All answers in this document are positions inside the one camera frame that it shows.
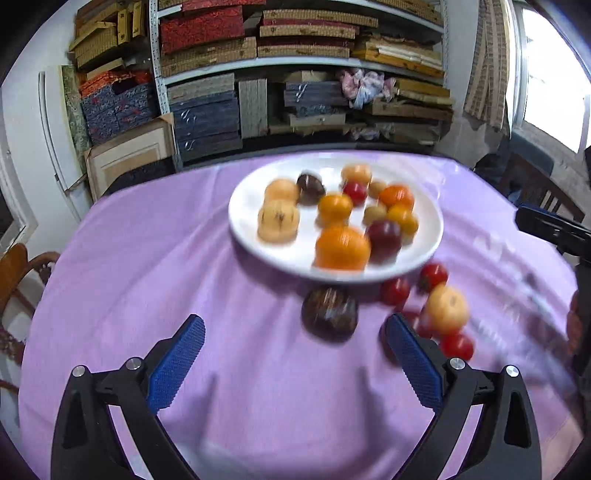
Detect red tomato with calyx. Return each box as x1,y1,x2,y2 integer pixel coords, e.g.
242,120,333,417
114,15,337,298
418,262,449,294

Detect yellow-orange citrus fruit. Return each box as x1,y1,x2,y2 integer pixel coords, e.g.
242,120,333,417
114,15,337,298
387,204,419,237

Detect large orange mandarin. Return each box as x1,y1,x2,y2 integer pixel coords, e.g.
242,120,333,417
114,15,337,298
315,225,372,271
378,184,415,210

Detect small red tomato back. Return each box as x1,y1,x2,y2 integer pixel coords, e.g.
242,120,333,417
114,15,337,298
380,277,411,308

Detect small orange kumquat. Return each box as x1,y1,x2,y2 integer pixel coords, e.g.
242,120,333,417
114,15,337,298
318,193,353,227

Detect pale yellow round fruit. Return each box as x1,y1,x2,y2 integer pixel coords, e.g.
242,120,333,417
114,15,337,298
264,178,301,204

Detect large dark water chestnut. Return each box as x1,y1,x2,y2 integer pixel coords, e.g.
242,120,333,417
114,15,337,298
297,172,325,206

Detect orange-yellow persimmon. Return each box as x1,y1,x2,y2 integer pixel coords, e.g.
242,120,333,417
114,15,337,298
341,163,373,185

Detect person's right hand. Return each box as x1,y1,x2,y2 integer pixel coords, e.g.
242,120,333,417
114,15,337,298
566,291,585,356

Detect dark wooden chair right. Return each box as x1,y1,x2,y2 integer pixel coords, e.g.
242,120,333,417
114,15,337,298
498,154,585,223

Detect black bag on chair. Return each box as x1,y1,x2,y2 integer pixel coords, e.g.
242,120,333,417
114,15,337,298
473,153,508,189

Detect bright window right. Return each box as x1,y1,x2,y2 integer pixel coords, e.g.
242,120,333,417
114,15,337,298
513,1,590,154

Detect wooden chair left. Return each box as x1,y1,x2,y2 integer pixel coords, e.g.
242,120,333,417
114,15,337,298
0,243,61,398

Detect beige patterned curtain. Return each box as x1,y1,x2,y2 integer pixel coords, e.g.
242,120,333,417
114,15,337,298
464,0,510,131

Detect purple printed tablecloth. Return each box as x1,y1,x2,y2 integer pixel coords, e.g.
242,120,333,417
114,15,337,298
19,152,576,479

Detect white oval plate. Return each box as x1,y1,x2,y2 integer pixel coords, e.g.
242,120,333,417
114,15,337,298
228,156,444,284

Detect framed picture in carton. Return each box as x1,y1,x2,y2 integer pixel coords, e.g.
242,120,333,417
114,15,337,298
85,113,176,202

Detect pink cloth bundle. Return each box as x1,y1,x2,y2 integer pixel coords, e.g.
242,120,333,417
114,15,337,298
338,69,398,110

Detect metal storage shelf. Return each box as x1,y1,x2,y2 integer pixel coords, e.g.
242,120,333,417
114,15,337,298
148,1,454,168

